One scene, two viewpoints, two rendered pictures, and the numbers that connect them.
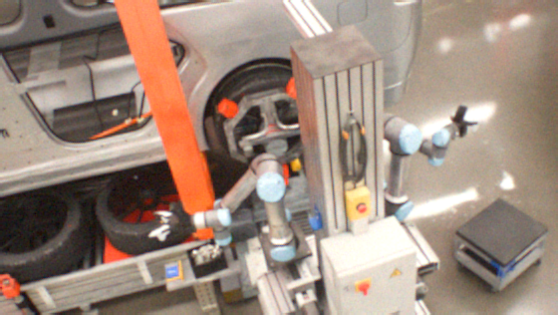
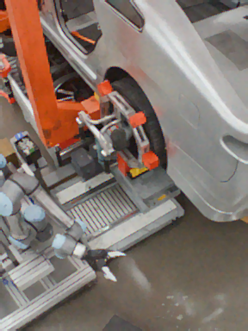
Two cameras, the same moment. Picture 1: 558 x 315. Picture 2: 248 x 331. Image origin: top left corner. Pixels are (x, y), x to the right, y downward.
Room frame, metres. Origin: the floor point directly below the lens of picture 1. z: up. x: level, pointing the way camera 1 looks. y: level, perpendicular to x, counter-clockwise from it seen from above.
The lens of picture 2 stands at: (2.08, -1.80, 3.01)
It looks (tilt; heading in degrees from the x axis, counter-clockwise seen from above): 52 degrees down; 67
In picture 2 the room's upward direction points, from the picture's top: 5 degrees counter-clockwise
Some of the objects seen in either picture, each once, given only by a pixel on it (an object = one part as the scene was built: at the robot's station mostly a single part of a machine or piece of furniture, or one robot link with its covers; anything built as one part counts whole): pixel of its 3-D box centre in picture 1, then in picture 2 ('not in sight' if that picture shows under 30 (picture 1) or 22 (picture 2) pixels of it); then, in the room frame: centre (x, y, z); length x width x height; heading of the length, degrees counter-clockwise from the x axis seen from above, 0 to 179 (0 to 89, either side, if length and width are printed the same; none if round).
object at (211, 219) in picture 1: (217, 218); not in sight; (1.86, 0.29, 1.21); 0.11 x 0.08 x 0.09; 87
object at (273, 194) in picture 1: (276, 213); not in sight; (1.85, 0.03, 1.19); 0.15 x 0.12 x 0.55; 177
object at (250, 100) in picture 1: (270, 130); (123, 130); (2.86, -0.01, 0.85); 0.54 x 0.07 x 0.54; 95
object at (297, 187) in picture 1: (275, 173); (145, 166); (3.03, 0.01, 0.32); 0.40 x 0.30 x 0.28; 95
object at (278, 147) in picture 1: (273, 137); (114, 134); (2.79, -0.02, 0.85); 0.21 x 0.14 x 0.14; 5
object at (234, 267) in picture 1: (202, 268); (27, 152); (2.23, 0.51, 0.44); 0.43 x 0.17 x 0.03; 95
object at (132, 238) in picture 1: (150, 206); (82, 103); (2.86, 0.85, 0.39); 0.66 x 0.66 x 0.24
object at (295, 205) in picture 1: (279, 192); (145, 180); (3.03, 0.01, 0.13); 0.50 x 0.36 x 0.10; 95
